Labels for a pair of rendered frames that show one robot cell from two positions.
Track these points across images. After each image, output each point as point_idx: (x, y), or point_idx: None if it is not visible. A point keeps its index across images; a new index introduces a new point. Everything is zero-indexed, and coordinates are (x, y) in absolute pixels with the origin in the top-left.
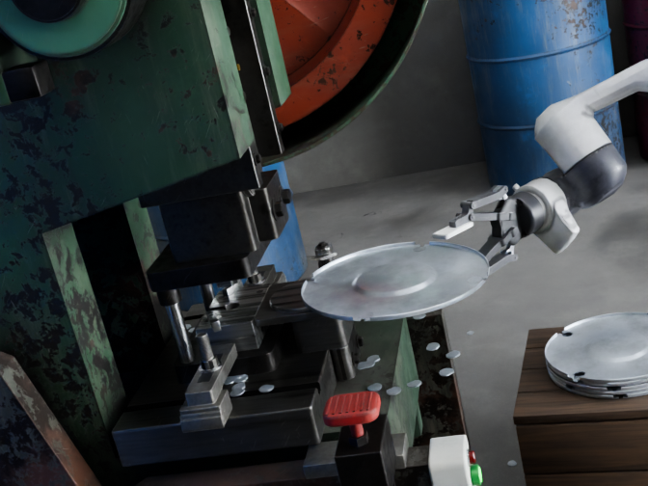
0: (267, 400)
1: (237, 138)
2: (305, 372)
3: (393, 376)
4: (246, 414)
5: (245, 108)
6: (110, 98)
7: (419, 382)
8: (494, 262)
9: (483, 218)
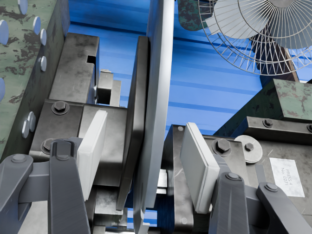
0: (97, 74)
1: (285, 84)
2: (91, 88)
3: (33, 66)
4: (99, 71)
5: (305, 115)
6: None
7: (36, 20)
8: (1, 223)
9: (227, 205)
